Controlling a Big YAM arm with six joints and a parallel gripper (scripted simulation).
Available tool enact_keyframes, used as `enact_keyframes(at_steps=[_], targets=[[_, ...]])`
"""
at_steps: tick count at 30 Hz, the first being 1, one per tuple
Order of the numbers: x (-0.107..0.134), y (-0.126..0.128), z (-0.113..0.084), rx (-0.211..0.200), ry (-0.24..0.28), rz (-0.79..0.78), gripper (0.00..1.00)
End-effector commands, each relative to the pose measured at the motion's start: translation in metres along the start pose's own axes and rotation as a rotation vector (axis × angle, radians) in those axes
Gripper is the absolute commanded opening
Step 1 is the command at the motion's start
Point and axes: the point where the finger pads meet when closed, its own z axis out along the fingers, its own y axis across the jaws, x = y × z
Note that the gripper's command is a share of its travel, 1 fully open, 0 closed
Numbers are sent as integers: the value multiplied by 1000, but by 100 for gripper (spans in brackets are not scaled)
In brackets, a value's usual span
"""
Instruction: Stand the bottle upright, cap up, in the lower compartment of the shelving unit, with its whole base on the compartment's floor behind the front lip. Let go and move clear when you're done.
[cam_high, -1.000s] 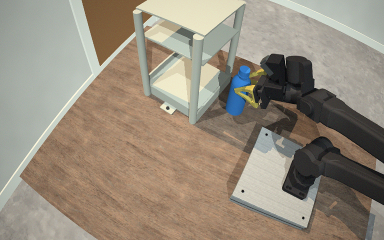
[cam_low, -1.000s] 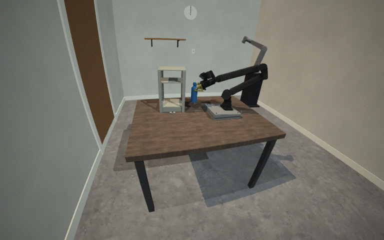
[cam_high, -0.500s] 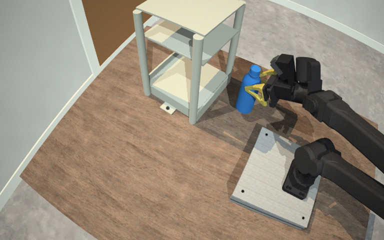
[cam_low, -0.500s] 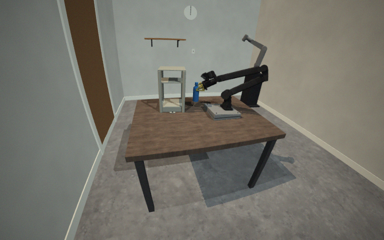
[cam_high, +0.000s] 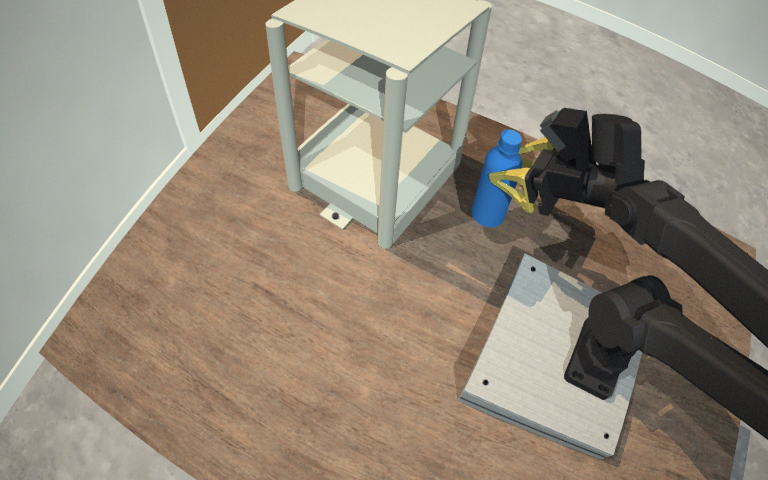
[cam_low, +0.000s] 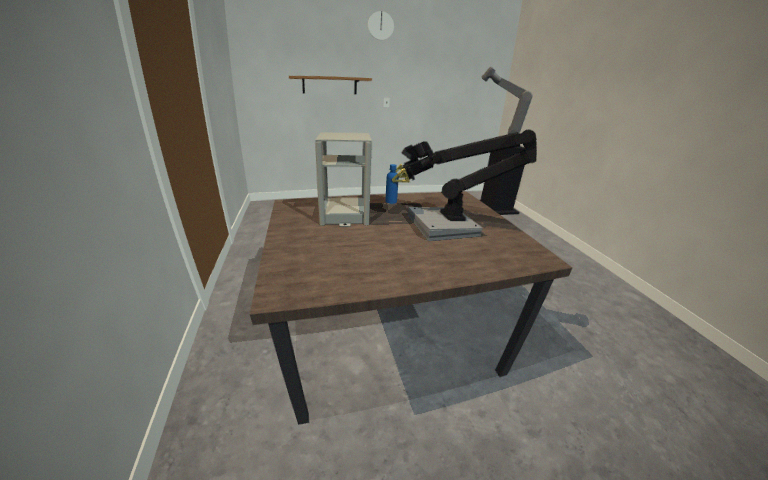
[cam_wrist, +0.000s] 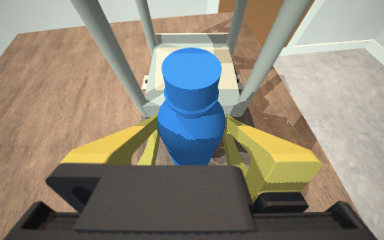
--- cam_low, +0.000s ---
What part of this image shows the blue bottle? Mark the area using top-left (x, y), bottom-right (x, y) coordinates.
top-left (385, 164), bottom-right (398, 204)

